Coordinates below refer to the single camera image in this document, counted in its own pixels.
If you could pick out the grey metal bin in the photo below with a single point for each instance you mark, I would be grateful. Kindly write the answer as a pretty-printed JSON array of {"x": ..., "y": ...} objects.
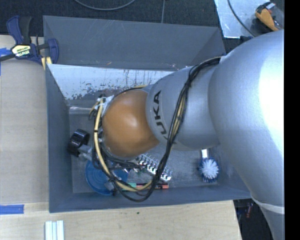
[{"x": 130, "y": 44}]

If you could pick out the green orange and red marker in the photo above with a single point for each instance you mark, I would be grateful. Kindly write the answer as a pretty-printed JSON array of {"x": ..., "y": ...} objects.
[{"x": 163, "y": 186}]

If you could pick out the blue and white bottle brush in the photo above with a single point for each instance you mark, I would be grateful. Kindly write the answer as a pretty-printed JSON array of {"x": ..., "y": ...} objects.
[{"x": 210, "y": 169}]

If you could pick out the pale wood flat board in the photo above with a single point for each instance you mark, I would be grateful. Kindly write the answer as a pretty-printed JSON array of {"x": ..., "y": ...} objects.
[{"x": 22, "y": 134}]

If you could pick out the silver spiked metal brush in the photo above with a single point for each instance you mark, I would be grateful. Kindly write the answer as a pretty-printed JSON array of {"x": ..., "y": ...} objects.
[{"x": 150, "y": 164}]

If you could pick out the blue round disc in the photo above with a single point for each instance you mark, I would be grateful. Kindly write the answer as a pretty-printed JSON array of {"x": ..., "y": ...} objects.
[{"x": 95, "y": 177}]

